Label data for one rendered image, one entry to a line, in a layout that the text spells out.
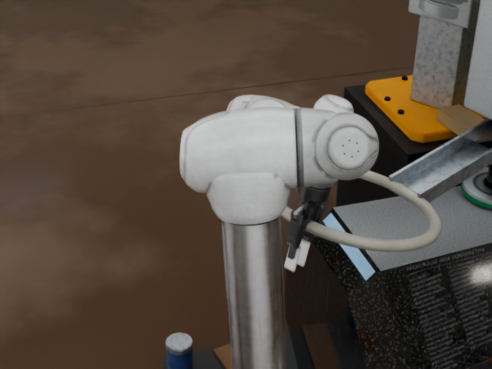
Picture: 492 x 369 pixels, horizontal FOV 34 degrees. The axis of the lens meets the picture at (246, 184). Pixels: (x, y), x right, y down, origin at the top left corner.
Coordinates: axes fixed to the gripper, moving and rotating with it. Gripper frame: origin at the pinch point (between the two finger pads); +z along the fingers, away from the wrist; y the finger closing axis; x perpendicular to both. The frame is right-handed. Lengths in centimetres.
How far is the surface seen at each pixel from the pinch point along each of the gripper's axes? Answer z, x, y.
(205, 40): 50, 263, 297
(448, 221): 3, -13, 68
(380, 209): 6, 6, 61
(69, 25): 66, 361, 258
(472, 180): -5, -11, 87
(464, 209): 1, -14, 77
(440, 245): 6, -17, 56
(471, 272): 10, -28, 57
